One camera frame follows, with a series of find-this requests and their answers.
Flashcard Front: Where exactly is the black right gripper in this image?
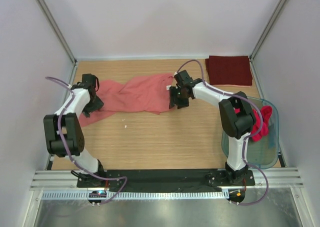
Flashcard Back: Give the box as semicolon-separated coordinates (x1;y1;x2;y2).
169;86;190;109

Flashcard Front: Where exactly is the salmon pink t shirt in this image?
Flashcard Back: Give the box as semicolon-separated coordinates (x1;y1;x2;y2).
79;73;174;127

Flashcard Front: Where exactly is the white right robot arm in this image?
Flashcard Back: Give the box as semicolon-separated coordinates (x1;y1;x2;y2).
169;70;256;185

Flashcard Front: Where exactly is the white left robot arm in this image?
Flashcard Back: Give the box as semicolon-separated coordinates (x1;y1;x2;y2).
43;73;106;187

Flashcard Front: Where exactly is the folded dark red t shirt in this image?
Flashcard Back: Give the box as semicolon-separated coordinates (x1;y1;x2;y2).
205;55;253;87

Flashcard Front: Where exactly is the magenta crumpled t shirt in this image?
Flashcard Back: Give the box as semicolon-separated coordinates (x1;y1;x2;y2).
233;105;273;142

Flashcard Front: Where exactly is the teal transparent plastic basket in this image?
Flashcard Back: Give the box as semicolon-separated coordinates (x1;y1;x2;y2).
221;97;279;169

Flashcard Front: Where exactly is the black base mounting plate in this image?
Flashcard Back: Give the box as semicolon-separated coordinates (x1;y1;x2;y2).
71;169;255;193

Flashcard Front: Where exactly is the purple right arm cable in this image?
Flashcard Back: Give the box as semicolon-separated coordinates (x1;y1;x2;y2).
176;59;270;207

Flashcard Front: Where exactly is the left aluminium corner post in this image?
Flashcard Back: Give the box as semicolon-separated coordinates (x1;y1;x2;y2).
36;0;77;66

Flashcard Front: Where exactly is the aluminium corner post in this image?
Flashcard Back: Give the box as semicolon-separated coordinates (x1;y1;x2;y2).
249;0;289;62
36;0;77;66

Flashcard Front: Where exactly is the white slotted cable duct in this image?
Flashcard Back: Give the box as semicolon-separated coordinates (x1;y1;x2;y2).
41;189;229;201

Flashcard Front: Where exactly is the aluminium front frame rail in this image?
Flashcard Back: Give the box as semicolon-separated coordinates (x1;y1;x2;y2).
30;167;303;193

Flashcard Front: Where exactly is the right aluminium corner post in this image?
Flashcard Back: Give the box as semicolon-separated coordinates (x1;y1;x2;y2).
249;0;289;62

